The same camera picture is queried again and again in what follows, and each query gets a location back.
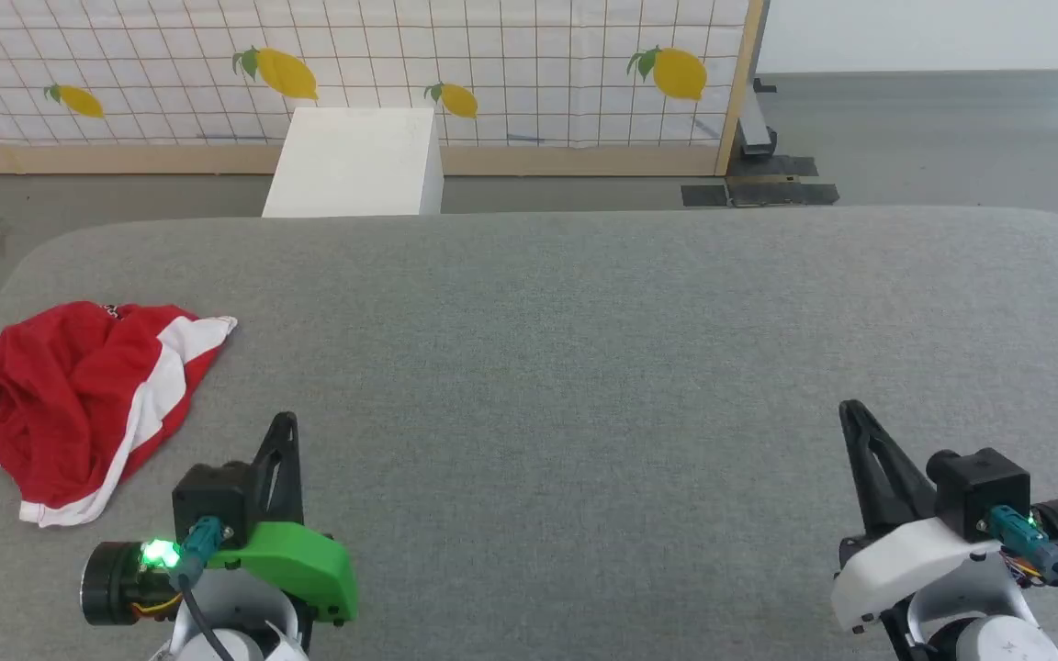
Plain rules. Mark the black floor base plate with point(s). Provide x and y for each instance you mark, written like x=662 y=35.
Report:
x=782 y=193

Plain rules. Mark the red and white garment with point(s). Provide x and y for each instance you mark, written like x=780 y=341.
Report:
x=61 y=395

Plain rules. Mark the white box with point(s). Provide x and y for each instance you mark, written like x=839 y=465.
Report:
x=354 y=165

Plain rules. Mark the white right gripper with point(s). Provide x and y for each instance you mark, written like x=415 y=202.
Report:
x=906 y=560

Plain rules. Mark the white partition panel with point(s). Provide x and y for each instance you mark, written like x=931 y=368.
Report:
x=933 y=32

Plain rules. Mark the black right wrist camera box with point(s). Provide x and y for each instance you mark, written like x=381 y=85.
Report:
x=984 y=487

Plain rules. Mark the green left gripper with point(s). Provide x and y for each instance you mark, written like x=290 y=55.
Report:
x=304 y=565

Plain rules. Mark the grey fabric sofa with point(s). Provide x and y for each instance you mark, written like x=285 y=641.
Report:
x=538 y=367

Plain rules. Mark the grey metal partition foot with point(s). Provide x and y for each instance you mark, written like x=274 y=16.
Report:
x=755 y=128

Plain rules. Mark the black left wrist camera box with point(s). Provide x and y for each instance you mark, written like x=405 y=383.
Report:
x=212 y=500

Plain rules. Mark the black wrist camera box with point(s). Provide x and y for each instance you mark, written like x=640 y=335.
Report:
x=984 y=487
x=212 y=500

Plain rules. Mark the lemon print partition board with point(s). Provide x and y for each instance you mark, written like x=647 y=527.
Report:
x=492 y=55

